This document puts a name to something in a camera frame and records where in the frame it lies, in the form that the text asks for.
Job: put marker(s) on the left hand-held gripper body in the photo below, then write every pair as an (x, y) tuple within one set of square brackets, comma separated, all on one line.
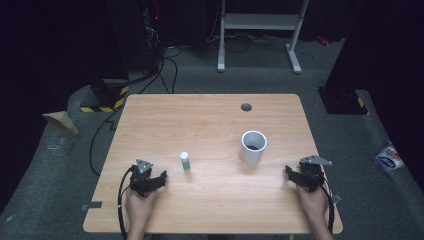
[(141, 178)]

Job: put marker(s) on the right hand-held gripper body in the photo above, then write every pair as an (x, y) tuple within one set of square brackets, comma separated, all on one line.
[(311, 173)]

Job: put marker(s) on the white green glue stick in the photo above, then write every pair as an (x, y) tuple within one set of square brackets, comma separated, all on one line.
[(185, 162)]

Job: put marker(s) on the white cup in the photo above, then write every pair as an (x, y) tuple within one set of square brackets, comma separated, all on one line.
[(252, 151)]

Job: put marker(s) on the person's right hand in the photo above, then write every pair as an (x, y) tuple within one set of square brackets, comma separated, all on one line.
[(313, 201)]

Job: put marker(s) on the small grey tape piece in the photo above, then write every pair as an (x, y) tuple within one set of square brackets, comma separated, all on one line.
[(336, 198)]

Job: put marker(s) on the grey tape strip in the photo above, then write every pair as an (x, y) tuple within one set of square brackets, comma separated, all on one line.
[(91, 206)]

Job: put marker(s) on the black stand base yellow mark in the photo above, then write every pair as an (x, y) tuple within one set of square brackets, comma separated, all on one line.
[(343, 101)]

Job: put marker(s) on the white blue tissue packet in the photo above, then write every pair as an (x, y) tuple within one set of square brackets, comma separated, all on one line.
[(389, 157)]

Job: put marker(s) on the yellow black striped stand base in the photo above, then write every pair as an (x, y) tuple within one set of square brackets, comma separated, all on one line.
[(106, 96)]

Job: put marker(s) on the tan cardboard piece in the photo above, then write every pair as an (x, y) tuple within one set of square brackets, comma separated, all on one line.
[(61, 121)]

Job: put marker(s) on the red object on floor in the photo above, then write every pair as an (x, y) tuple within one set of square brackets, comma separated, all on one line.
[(322, 40)]

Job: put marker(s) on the white metal stand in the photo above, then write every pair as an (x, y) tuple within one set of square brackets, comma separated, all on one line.
[(261, 21)]

